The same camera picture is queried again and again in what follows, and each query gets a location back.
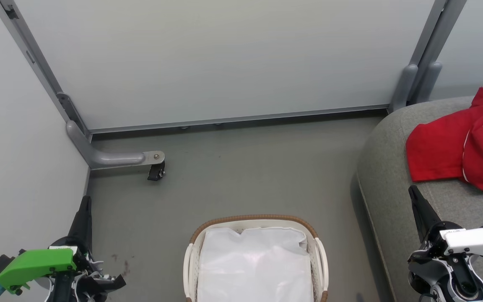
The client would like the grey fabric sofa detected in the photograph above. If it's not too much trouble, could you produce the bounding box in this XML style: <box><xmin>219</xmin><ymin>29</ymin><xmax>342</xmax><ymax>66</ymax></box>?
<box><xmin>357</xmin><ymin>96</ymin><xmax>483</xmax><ymax>302</ymax></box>

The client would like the white basket liner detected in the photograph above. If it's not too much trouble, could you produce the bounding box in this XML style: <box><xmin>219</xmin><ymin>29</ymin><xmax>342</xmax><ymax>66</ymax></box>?
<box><xmin>197</xmin><ymin>226</ymin><xmax>314</xmax><ymax>302</ymax></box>

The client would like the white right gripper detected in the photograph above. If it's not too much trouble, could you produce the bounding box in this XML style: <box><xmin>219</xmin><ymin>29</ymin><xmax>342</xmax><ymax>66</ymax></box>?
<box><xmin>408</xmin><ymin>185</ymin><xmax>483</xmax><ymax>258</ymax></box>

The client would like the black caster wheel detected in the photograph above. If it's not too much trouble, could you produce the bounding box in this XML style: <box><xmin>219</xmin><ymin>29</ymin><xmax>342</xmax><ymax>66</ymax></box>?
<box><xmin>148</xmin><ymin>161</ymin><xmax>166</xmax><ymax>182</ymax></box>

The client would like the grey partition foot bracket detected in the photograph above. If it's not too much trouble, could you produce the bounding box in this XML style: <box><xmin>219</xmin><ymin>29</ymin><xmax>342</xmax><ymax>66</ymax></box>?
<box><xmin>66</xmin><ymin>121</ymin><xmax>166</xmax><ymax>170</ymax></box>

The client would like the white laundry basket brown rim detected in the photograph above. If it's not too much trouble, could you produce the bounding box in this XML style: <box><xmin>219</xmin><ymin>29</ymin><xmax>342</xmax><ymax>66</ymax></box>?
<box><xmin>183</xmin><ymin>215</ymin><xmax>330</xmax><ymax>302</ymax></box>

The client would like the grey double partition post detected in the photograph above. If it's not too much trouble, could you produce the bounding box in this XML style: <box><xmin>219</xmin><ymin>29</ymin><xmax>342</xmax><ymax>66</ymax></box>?
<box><xmin>388</xmin><ymin>0</ymin><xmax>467</xmax><ymax>113</ymax></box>

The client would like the grey partition bottom rail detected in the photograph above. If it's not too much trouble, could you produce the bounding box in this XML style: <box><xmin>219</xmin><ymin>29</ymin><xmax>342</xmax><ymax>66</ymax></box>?
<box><xmin>88</xmin><ymin>104</ymin><xmax>390</xmax><ymax>135</ymax></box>

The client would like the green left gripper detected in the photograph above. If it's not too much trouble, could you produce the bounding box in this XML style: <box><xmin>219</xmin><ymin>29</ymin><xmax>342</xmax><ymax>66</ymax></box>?
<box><xmin>0</xmin><ymin>196</ymin><xmax>127</xmax><ymax>294</ymax></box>

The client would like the grey slanted partition post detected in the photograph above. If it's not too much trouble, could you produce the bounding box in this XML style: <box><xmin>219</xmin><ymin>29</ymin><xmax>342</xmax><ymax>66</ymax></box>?
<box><xmin>0</xmin><ymin>0</ymin><xmax>91</xmax><ymax>139</ymax></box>

